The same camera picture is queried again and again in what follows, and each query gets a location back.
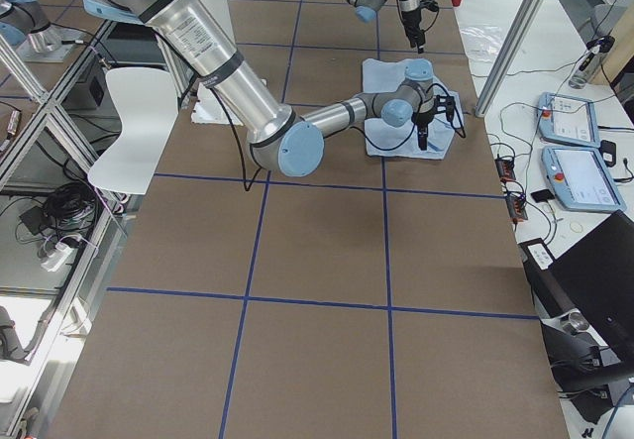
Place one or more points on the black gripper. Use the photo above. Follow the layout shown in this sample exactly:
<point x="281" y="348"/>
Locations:
<point x="410" y="21"/>
<point x="423" y="120"/>

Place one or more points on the light blue button-up shirt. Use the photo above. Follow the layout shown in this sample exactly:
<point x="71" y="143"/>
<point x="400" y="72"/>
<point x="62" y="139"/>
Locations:
<point x="391" y="134"/>

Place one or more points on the clear plastic bag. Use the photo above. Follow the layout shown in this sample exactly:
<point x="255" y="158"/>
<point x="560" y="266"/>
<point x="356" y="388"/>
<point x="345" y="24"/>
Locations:
<point x="482" y="42"/>

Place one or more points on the orange black circuit board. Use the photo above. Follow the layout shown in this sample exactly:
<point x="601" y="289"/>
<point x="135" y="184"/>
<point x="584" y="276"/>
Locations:
<point x="505" y="169"/>

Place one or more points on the upper blue teach pendant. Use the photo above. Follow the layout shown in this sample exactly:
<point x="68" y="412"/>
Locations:
<point x="567" y="120"/>

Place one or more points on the blue teach pendant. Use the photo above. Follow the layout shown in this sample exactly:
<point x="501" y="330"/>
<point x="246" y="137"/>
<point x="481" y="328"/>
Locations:
<point x="580" y="179"/>
<point x="567" y="120"/>

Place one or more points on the lower blue teach pendant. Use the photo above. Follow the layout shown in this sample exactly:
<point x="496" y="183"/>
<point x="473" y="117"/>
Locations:
<point x="580" y="179"/>

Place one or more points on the clear water bottle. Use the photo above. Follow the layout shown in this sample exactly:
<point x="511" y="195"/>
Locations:
<point x="580" y="77"/>

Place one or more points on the black laptop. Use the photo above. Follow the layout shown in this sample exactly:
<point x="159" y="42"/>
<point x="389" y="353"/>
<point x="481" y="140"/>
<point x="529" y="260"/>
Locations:
<point x="595" y="276"/>

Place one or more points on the white plastic chair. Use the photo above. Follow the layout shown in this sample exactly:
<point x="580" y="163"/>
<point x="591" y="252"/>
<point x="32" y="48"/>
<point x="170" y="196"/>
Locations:
<point x="146" y="102"/>

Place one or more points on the white power strip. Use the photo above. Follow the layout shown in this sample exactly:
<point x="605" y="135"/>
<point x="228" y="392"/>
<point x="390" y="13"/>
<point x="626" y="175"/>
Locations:
<point x="57" y="256"/>

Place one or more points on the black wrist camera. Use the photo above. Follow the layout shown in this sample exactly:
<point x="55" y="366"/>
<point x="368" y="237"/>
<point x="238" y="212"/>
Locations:
<point x="429" y="5"/>
<point x="446" y="105"/>

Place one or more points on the grey aluminium frame post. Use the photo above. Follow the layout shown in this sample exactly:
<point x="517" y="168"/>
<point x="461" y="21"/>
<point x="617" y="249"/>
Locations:
<point x="519" y="29"/>

